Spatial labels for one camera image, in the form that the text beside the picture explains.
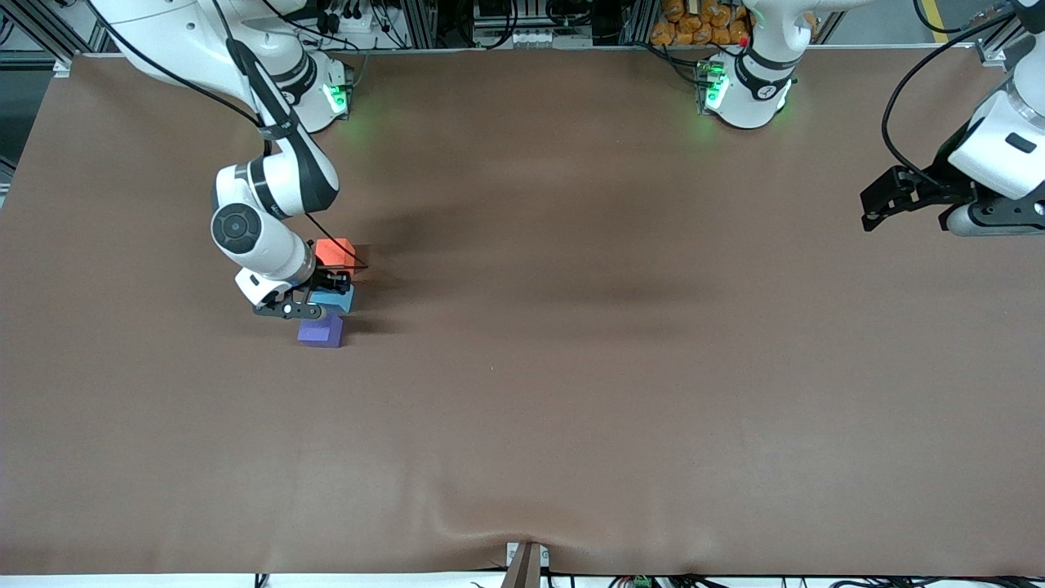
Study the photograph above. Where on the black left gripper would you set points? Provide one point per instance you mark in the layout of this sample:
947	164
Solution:
945	181

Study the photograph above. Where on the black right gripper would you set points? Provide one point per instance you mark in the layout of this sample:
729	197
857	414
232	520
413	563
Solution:
330	283

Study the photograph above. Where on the light blue foam block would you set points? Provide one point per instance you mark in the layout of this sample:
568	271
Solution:
341	302

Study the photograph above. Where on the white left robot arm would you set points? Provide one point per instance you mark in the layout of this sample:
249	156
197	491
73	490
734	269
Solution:
755	98

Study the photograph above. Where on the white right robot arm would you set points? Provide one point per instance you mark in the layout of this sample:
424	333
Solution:
163	33

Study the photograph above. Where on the orange foam block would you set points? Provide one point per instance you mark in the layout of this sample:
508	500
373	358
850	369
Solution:
335	251

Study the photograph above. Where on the purple foam block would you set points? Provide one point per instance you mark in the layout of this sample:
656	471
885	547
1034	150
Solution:
320	333

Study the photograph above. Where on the white power strip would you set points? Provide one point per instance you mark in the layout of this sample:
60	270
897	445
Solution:
359	23

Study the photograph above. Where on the brown table mat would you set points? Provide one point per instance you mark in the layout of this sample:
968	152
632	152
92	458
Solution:
571	425

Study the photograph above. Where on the bag of orange items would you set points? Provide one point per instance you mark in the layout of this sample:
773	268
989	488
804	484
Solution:
694	28

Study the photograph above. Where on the white terminal strip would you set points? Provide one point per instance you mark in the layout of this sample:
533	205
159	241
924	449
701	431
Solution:
535	37

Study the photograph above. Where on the aluminium frame corner rail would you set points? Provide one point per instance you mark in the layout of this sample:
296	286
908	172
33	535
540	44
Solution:
992	53

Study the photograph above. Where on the aluminium frame post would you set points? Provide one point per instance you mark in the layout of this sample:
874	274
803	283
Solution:
420	24

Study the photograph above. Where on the brown mat clamp bracket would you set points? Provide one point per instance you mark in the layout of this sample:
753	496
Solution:
524	567

